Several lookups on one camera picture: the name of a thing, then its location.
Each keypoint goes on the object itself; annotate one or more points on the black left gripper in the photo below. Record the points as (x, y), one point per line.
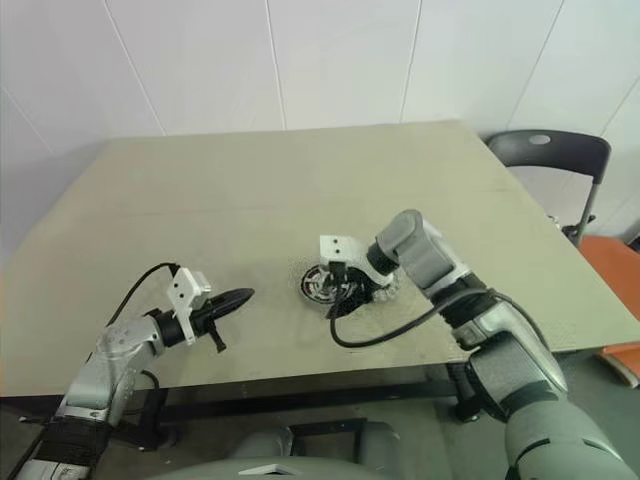
(204, 320)

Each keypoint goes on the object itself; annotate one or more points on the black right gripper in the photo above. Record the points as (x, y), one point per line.
(350, 280)

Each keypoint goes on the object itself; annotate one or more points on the copper-wound motor stator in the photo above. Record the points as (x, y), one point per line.
(312, 285)

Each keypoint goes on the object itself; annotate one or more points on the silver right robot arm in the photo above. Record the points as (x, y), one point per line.
(435, 250)

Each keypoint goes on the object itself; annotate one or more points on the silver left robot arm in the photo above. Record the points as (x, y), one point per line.
(120, 345)

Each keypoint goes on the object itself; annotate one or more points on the grey rounded shape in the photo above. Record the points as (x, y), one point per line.
(265, 442)

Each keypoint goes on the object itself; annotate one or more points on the grey robot torso front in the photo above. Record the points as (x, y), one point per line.
(350, 467)

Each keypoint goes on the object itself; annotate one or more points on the black plastic chair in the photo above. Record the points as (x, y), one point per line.
(550, 150)

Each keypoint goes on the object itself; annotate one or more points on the orange seat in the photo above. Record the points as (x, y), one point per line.
(610, 260)

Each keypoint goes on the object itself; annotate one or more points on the orange and white object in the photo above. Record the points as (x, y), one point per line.
(625, 360)

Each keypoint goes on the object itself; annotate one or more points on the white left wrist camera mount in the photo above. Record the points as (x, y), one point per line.
(182, 292)

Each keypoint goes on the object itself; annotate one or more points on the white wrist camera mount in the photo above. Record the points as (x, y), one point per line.
(182, 292)
(340, 246)

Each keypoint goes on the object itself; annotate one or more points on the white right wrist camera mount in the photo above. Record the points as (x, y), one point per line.
(340, 246)

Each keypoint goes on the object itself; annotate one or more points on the black table frame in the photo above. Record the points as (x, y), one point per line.
(467, 400)

